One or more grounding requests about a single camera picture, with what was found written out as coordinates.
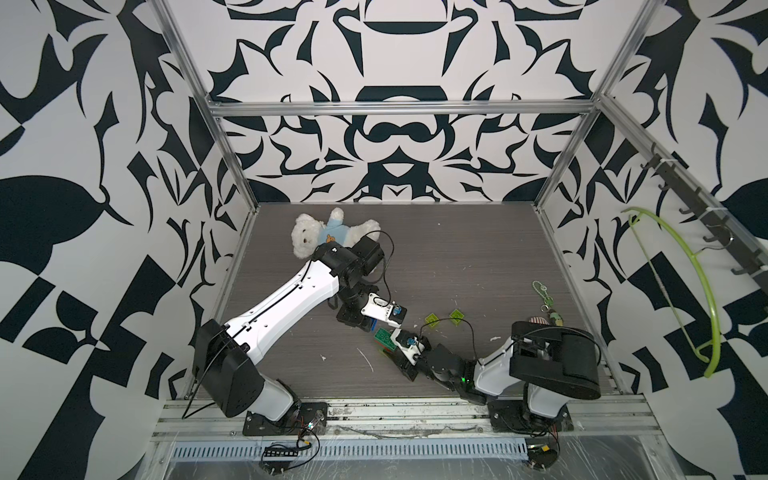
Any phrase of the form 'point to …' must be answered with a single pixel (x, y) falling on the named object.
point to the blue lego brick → (373, 323)
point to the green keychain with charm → (556, 318)
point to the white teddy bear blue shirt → (309, 233)
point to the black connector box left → (280, 452)
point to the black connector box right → (540, 456)
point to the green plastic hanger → (716, 354)
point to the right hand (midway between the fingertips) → (391, 339)
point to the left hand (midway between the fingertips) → (366, 307)
